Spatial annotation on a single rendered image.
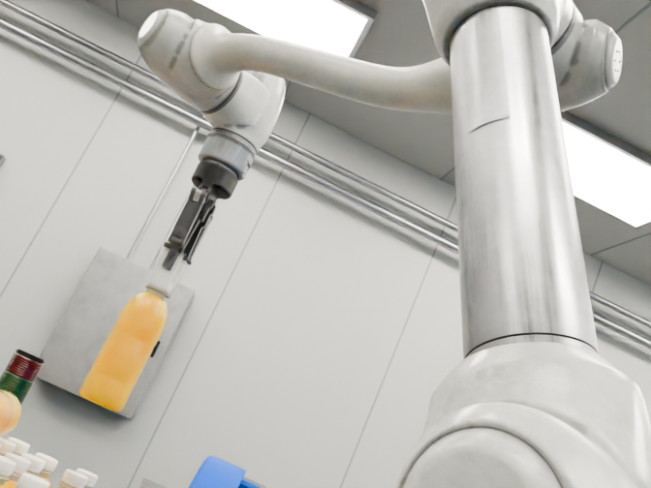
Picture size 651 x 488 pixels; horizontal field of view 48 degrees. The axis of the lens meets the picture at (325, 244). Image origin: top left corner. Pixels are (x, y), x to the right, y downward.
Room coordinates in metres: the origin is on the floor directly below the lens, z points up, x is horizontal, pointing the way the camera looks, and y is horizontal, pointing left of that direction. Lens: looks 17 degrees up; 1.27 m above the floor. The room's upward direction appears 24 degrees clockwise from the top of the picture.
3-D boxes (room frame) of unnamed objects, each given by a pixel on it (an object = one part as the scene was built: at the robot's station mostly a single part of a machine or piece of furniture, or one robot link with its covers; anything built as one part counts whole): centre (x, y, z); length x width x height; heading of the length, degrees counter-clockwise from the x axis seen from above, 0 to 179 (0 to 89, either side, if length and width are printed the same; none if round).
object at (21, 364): (1.58, 0.46, 1.23); 0.06 x 0.06 x 0.04
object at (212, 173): (1.20, 0.22, 1.62); 0.08 x 0.07 x 0.09; 177
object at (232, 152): (1.20, 0.22, 1.70); 0.09 x 0.09 x 0.06
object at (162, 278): (1.17, 0.22, 1.47); 0.03 x 0.01 x 0.07; 87
